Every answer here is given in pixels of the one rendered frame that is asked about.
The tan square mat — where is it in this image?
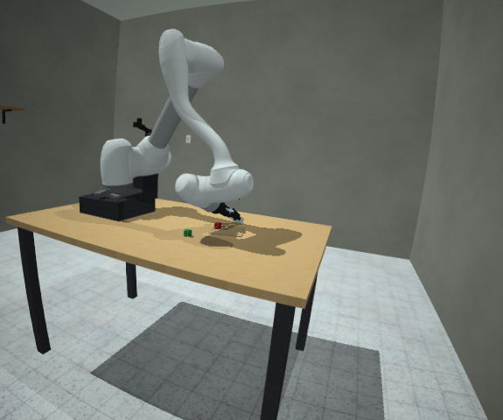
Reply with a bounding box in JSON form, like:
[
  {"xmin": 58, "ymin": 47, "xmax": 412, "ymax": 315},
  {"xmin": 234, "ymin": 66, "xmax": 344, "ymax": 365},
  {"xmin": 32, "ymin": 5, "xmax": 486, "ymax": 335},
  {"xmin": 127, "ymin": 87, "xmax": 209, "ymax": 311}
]
[{"xmin": 208, "ymin": 225, "xmax": 245, "ymax": 237}]

